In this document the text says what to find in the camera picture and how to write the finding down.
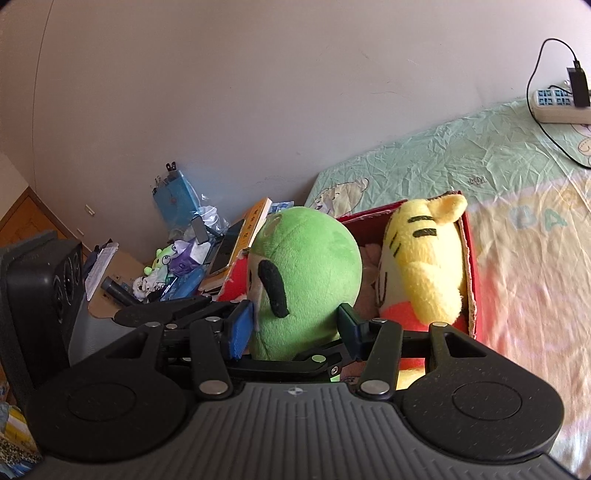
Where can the yellow tiger plush toy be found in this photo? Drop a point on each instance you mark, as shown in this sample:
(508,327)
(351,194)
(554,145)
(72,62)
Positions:
(422,276)

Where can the pink-brown teddy bear plush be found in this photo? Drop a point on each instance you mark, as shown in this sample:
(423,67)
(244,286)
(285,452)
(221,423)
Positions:
(366,303)

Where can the wooden door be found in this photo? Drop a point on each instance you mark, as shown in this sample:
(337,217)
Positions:
(27,217)

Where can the green pear plush toy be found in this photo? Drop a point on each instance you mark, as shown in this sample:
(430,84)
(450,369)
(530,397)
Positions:
(303,264)

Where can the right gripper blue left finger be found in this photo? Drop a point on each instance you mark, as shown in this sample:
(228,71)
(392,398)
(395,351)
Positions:
(239,329)

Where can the white power strip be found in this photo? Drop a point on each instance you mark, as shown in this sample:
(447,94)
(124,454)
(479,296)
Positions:
(556,106)

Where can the green yellow cartoon bedsheet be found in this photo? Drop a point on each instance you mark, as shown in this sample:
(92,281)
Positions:
(528,189)

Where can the blue plastic file bag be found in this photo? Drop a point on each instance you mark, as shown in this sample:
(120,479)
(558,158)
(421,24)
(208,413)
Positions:
(179,204)

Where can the black cylinder bottle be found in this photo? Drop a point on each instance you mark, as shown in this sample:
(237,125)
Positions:
(118,293)

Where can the blue pencil case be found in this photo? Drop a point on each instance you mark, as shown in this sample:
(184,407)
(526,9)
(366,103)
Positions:
(183,286)

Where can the purple tissue pack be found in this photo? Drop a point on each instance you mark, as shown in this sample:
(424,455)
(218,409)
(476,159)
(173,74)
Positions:
(189,256)

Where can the blue book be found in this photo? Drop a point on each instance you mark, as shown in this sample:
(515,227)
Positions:
(280,206)

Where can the smartphone on books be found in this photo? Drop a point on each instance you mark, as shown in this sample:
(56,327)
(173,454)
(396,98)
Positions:
(225,248)

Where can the yellow book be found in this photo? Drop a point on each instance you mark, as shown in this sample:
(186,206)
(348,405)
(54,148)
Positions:
(254,219)

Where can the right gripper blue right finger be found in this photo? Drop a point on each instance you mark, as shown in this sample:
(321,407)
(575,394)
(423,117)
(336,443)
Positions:
(354,332)

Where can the red cardboard box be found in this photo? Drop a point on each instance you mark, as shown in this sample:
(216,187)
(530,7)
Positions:
(303,264)

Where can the black charger adapter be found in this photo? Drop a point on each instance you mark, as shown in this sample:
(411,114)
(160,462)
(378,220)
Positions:
(579,87)

